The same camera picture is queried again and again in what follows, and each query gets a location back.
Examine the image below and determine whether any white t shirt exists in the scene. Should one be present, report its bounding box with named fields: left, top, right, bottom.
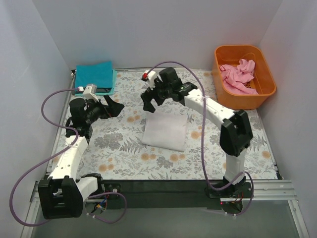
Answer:
left=142, top=112, right=187, bottom=152

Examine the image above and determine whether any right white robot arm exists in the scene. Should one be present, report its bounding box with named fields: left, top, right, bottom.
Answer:
left=141, top=67, right=253, bottom=197

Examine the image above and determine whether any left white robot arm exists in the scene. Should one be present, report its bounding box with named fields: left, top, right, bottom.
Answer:
left=38, top=95, right=124, bottom=220

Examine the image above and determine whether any grey folded t shirt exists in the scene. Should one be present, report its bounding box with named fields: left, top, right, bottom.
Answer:
left=96, top=88, right=111, bottom=94

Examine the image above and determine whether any floral table mat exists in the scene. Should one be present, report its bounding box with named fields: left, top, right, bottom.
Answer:
left=49, top=70, right=277, bottom=180

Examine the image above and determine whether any pink t shirt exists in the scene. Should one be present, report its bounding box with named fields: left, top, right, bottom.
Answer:
left=219, top=59, right=258, bottom=95

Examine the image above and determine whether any orange plastic basket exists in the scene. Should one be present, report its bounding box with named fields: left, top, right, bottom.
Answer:
left=212, top=45, right=276, bottom=110

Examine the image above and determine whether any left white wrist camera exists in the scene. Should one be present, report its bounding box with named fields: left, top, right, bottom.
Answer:
left=83, top=84, right=99, bottom=102

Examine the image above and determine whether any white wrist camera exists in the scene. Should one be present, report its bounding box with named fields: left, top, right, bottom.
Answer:
left=83, top=84, right=99, bottom=102
left=141, top=70, right=157, bottom=90

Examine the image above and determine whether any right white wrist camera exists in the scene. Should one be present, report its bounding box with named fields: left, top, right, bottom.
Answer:
left=141, top=70, right=157, bottom=90

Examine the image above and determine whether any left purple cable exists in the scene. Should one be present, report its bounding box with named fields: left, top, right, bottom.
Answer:
left=9, top=87, right=127, bottom=227

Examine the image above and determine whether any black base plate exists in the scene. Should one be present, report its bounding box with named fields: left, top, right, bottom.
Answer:
left=102, top=180, right=252, bottom=211

